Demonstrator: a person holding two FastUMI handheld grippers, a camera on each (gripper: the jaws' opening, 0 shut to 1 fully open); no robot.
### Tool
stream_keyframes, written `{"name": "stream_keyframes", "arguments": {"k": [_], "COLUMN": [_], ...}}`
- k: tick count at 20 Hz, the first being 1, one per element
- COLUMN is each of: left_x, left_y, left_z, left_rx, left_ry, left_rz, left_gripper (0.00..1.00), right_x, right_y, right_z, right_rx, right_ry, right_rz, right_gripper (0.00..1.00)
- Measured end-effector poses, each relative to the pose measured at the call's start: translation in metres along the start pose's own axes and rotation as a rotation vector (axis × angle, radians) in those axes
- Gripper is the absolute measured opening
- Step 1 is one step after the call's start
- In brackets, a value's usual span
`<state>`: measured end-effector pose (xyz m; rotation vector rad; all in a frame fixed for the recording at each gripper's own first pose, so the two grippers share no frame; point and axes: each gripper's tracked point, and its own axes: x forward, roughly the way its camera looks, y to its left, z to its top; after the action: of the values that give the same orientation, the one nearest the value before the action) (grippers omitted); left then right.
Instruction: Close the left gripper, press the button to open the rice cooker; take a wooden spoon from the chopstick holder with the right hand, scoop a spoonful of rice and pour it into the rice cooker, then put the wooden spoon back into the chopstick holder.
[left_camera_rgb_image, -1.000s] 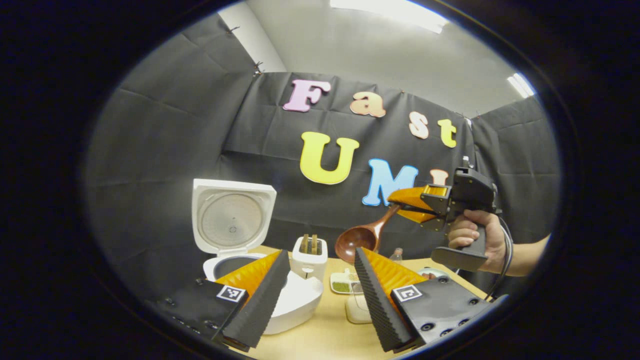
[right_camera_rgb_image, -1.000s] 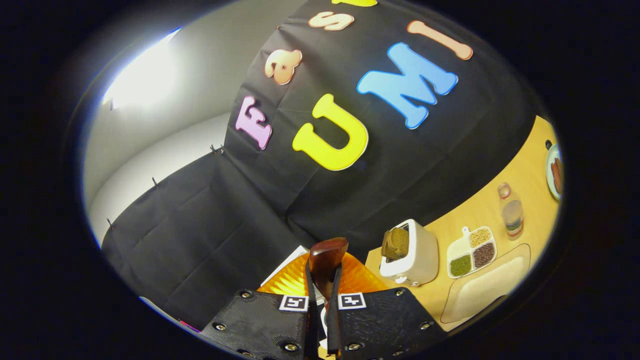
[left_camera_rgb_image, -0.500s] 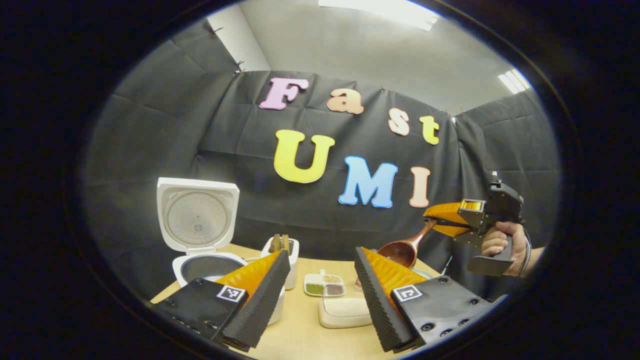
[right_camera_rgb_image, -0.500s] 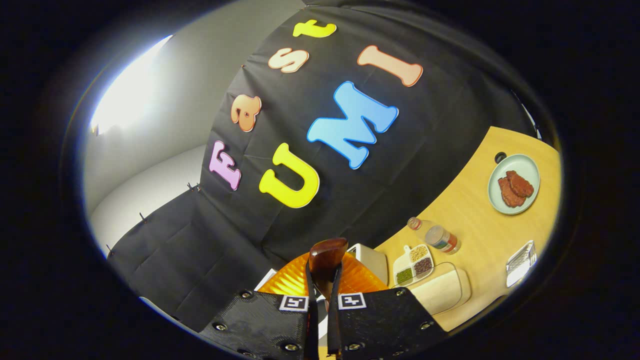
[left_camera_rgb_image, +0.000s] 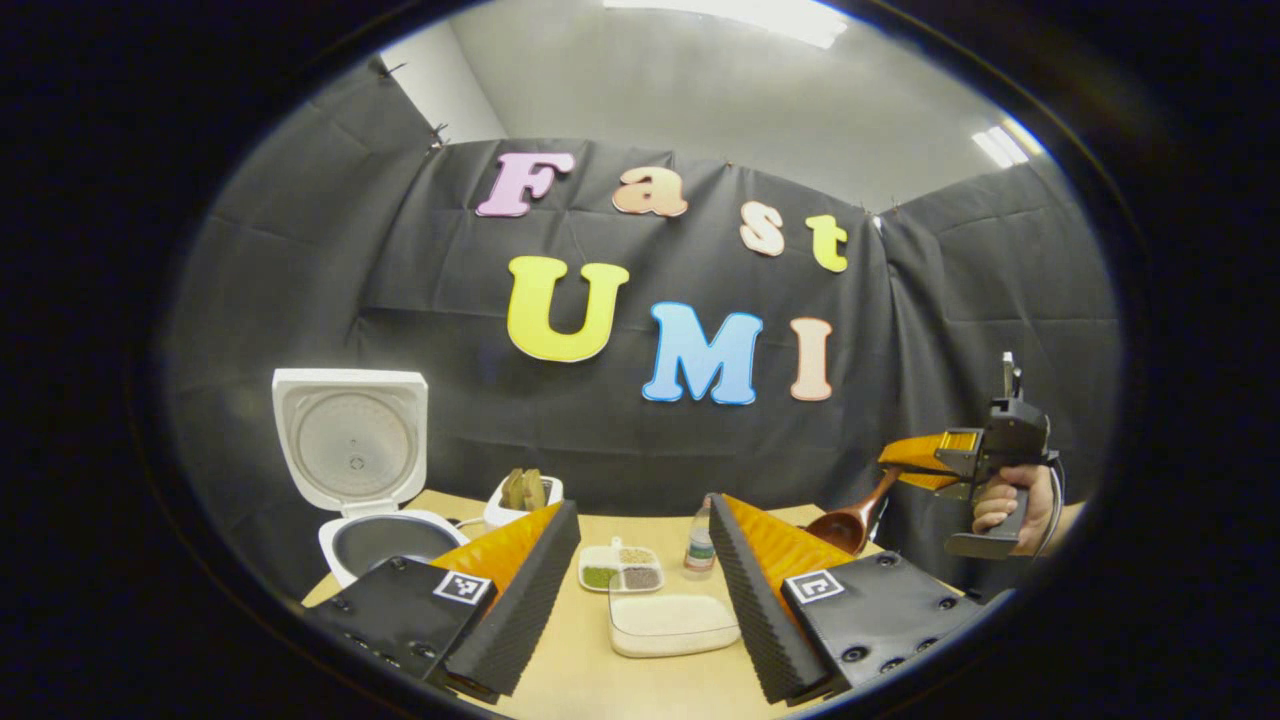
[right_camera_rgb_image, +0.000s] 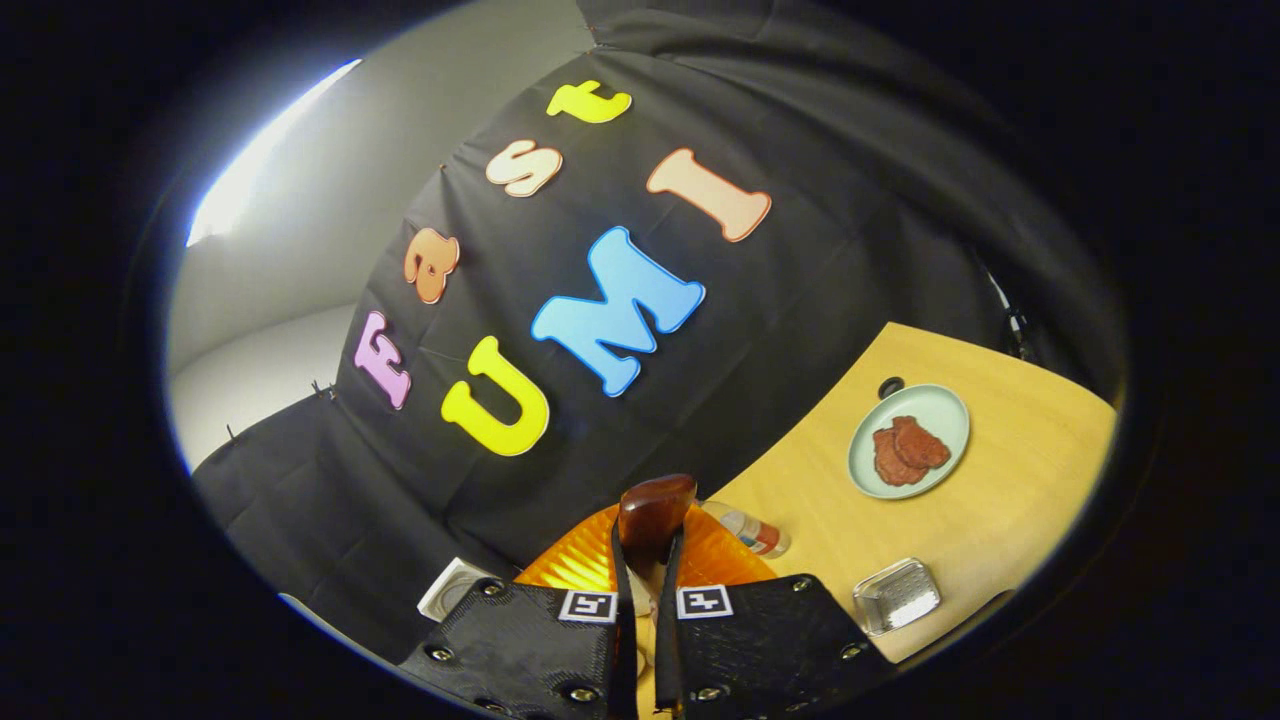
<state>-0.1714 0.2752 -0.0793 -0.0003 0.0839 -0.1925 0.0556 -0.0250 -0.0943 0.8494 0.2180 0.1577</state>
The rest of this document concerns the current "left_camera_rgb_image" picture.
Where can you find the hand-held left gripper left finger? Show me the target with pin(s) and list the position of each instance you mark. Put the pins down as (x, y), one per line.
(520, 610)

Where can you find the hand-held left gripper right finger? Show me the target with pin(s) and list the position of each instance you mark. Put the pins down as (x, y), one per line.
(760, 610)

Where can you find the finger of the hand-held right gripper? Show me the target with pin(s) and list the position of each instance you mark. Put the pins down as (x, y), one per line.
(930, 450)
(935, 480)

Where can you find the clear box of rice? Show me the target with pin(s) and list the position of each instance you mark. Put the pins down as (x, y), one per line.
(670, 625)

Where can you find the brown wooden spoon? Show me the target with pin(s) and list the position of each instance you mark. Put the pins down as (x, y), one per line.
(845, 525)

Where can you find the white rice cooker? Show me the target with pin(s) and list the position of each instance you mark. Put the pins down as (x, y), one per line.
(350, 445)

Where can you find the clear plastic bottle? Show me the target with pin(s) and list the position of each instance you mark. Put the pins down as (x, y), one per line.
(700, 550)

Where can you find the white toaster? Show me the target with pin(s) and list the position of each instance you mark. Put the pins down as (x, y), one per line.
(495, 518)

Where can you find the divided grain tray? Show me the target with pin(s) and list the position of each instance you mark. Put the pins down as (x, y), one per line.
(620, 568)

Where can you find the toasted bread slice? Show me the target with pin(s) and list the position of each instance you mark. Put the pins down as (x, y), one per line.
(513, 490)
(535, 490)

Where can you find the black backdrop cloth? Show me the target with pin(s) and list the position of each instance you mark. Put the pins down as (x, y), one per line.
(600, 450)

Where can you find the small ceiling light panel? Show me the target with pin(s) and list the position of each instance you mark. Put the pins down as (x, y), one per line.
(1005, 145)

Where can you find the large ceiling light panel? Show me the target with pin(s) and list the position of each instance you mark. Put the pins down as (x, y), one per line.
(740, 15)

